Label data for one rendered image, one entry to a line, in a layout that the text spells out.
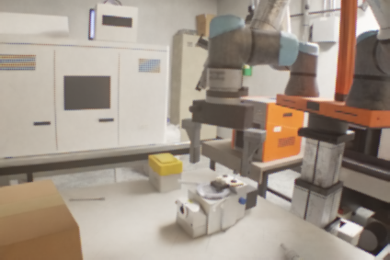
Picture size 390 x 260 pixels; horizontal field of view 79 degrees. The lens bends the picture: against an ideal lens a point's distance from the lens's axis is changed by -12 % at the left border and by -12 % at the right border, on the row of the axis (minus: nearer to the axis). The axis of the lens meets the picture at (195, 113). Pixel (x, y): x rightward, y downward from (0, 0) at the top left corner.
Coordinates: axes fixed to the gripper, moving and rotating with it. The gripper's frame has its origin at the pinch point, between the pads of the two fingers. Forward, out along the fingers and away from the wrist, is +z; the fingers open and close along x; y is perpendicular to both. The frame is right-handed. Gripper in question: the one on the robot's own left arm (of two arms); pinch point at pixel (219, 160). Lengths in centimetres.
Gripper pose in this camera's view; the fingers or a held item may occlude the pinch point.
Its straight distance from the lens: 60.8
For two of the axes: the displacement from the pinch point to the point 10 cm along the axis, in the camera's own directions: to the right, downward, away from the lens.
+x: 8.2, 1.2, -5.6
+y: -5.7, 1.0, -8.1
